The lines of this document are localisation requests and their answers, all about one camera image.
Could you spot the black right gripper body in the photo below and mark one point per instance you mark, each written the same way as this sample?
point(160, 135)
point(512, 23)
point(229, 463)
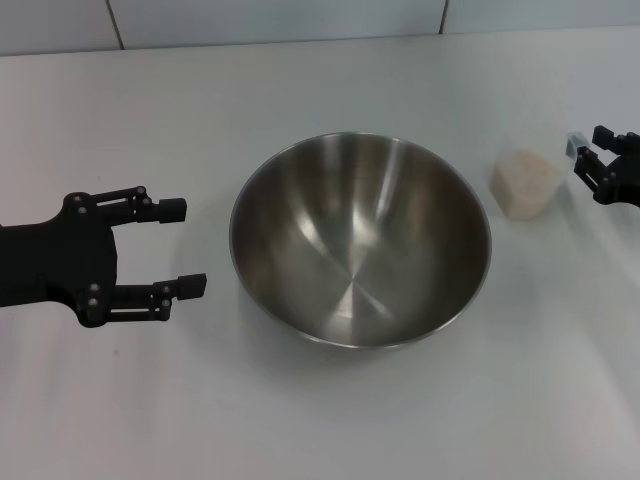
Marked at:
point(625, 182)

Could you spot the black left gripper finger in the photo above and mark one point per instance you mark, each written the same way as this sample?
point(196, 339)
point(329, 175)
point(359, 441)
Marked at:
point(172, 210)
point(192, 286)

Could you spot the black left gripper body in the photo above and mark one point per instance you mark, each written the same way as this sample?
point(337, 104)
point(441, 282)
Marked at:
point(55, 260)

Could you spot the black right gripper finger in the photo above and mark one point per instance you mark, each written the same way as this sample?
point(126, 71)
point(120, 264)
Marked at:
point(605, 136)
point(592, 170)

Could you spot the clear plastic measuring cup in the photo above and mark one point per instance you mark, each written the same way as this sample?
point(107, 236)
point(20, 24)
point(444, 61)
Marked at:
point(562, 165)

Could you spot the white rice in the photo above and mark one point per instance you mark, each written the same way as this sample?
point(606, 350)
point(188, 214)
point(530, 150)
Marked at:
point(525, 182)

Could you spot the stainless steel mixing bowl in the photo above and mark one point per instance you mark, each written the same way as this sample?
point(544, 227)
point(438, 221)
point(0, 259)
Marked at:
point(360, 240)

